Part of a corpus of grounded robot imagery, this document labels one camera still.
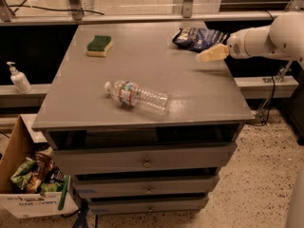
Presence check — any green yellow sponge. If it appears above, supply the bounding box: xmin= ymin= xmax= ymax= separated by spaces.
xmin=86 ymin=35 xmax=113 ymax=57

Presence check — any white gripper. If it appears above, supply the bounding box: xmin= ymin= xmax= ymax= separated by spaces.
xmin=196 ymin=26 xmax=276 ymax=63

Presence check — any blue chip bag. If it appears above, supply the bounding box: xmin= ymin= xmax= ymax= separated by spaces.
xmin=172 ymin=28 xmax=227 ymax=52

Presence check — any bottom drawer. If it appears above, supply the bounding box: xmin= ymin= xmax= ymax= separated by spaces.
xmin=89 ymin=195 xmax=208 ymax=215

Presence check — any green marker pen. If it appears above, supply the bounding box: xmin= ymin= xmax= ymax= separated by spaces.
xmin=58 ymin=175 xmax=70 ymax=211

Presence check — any top drawer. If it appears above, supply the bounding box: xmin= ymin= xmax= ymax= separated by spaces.
xmin=53 ymin=142 xmax=237 ymax=176

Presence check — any green snack bag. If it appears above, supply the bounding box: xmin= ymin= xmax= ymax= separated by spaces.
xmin=10 ymin=157 xmax=35 ymax=191

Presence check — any middle drawer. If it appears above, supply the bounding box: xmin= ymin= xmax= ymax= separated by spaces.
xmin=74 ymin=175 xmax=219 ymax=199

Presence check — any clear plastic water bottle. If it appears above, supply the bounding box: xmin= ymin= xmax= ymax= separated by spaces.
xmin=104 ymin=80 xmax=169 ymax=115

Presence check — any grey drawer cabinet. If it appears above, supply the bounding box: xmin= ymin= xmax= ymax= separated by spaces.
xmin=33 ymin=22 xmax=252 ymax=206

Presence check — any white pump dispenser bottle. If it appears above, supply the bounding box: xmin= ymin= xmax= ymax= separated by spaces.
xmin=7 ymin=62 xmax=32 ymax=93

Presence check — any brown snack bag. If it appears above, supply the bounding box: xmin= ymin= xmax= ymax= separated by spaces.
xmin=26 ymin=152 xmax=53 ymax=194

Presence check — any drawer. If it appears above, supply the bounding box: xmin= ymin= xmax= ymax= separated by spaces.
xmin=74 ymin=175 xmax=219 ymax=199
xmin=53 ymin=142 xmax=237 ymax=176
xmin=89 ymin=195 xmax=208 ymax=215

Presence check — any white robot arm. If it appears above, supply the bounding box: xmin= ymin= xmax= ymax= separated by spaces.
xmin=196 ymin=11 xmax=304 ymax=67

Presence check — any cardboard box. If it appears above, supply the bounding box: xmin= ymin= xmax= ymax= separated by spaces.
xmin=0 ymin=117 xmax=80 ymax=219

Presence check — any black cable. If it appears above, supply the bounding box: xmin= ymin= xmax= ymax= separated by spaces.
xmin=9 ymin=4 xmax=105 ymax=16

